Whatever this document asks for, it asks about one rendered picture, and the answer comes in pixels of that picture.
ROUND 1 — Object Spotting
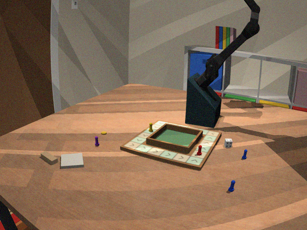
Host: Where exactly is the red pawn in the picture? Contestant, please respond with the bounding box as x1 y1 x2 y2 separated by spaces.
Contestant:
197 145 202 156

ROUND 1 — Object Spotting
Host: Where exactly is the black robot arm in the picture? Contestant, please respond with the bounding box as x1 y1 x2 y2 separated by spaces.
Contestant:
194 0 260 90

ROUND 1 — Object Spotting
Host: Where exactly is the grey die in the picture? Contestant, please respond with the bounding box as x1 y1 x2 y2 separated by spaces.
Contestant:
224 138 233 148

